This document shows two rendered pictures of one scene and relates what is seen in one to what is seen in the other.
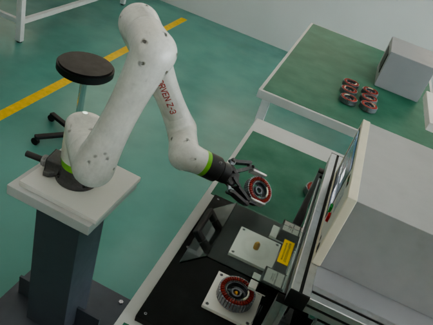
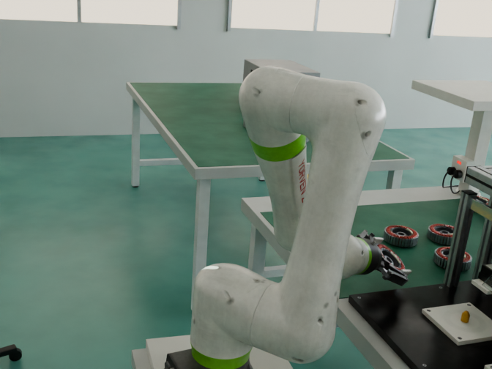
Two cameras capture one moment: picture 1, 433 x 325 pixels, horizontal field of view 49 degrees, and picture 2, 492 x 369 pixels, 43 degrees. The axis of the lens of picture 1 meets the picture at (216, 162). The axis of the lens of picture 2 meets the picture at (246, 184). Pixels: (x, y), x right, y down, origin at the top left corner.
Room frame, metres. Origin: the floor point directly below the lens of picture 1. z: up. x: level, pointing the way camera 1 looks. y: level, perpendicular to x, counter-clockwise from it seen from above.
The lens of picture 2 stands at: (0.34, 0.97, 1.60)
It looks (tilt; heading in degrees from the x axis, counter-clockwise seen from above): 20 degrees down; 330
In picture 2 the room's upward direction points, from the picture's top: 4 degrees clockwise
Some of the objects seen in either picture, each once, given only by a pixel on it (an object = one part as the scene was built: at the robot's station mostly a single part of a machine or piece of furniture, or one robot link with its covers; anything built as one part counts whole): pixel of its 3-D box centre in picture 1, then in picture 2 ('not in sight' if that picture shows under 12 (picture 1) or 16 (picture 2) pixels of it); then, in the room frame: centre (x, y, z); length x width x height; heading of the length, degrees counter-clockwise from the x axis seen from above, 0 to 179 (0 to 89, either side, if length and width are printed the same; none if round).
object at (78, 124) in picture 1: (84, 144); (230, 314); (1.28, 0.43, 0.92); 0.16 x 0.13 x 0.19; 33
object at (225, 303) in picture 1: (236, 293); not in sight; (0.99, -0.18, 0.80); 0.11 x 0.11 x 0.04
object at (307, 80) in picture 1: (339, 120); (241, 173); (3.42, -0.79, 0.38); 1.85 x 1.10 x 0.75; 170
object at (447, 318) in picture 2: not in sight; (463, 322); (1.23, -0.22, 0.78); 0.15 x 0.15 x 0.01; 80
